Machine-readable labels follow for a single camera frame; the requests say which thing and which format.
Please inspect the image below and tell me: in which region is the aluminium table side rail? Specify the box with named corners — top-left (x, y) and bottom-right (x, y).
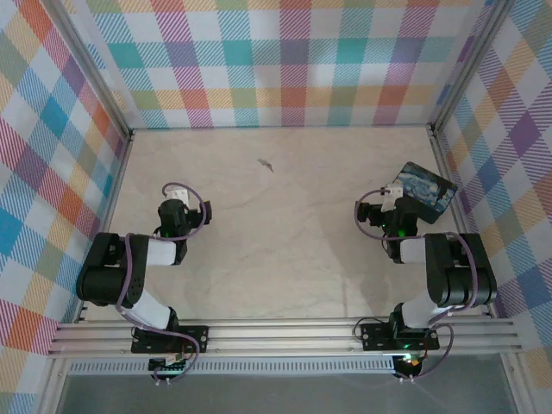
top-left (429, 123), bottom-right (493, 319)
top-left (73, 131), bottom-right (135, 324)

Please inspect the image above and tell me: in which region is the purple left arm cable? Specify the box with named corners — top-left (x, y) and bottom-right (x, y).
top-left (114, 181), bottom-right (209, 386)

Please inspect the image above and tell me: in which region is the aluminium mounting rail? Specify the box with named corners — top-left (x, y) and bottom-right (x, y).
top-left (47, 317), bottom-right (523, 357)

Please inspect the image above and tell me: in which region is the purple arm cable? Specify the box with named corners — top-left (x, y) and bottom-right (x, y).
top-left (114, 181), bottom-right (209, 386)
top-left (354, 188), bottom-right (479, 383)

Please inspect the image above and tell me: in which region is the starry night printed box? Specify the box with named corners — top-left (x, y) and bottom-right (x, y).
top-left (390, 161), bottom-right (458, 225)

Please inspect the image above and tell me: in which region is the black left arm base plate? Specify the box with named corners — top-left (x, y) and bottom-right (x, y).
top-left (130, 325), bottom-right (210, 354)

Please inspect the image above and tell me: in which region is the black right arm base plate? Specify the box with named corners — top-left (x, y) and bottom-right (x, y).
top-left (360, 322), bottom-right (440, 351)

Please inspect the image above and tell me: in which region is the aluminium frame post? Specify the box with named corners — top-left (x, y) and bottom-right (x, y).
top-left (41, 0), bottom-right (133, 135)
top-left (430, 0), bottom-right (517, 131)

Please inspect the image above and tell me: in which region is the grey slotted cable duct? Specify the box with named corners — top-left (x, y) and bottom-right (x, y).
top-left (68, 357), bottom-right (396, 375)

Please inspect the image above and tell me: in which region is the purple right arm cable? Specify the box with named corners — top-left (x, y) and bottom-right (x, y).
top-left (354, 188), bottom-right (479, 383)

